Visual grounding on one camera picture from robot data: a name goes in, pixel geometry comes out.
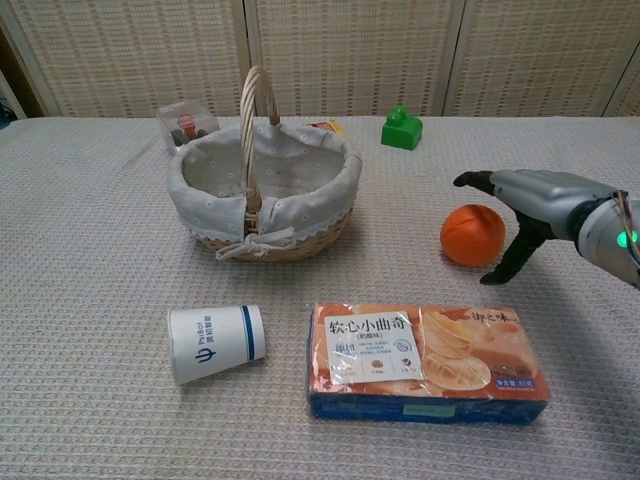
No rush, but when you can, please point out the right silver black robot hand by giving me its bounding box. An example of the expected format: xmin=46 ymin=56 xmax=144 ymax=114
xmin=452 ymin=168 xmax=621 ymax=287

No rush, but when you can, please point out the orange fruit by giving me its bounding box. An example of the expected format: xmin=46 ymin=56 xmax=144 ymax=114
xmin=439 ymin=203 xmax=507 ymax=268

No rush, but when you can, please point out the beige woven folding screen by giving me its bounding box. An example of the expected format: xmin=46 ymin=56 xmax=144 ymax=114
xmin=0 ymin=0 xmax=640 ymax=121

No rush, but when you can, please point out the wicker basket with cloth lining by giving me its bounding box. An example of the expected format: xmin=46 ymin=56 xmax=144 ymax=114
xmin=165 ymin=65 xmax=363 ymax=264

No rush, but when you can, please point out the green toy block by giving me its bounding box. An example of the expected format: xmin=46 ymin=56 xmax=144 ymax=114
xmin=380 ymin=104 xmax=423 ymax=152

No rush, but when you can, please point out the orange blue cookie box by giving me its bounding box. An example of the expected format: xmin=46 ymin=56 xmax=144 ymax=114
xmin=305 ymin=301 xmax=553 ymax=427

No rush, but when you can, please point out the yellow orange snack packet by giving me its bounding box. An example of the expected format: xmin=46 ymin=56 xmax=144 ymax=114
xmin=304 ymin=118 xmax=348 ymax=140

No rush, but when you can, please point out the white paper cup blue logo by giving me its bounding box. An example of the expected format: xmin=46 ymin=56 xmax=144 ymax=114
xmin=166 ymin=303 xmax=267 ymax=386

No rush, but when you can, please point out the clear plastic box with toy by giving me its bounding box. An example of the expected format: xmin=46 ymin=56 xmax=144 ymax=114
xmin=155 ymin=98 xmax=221 ymax=156

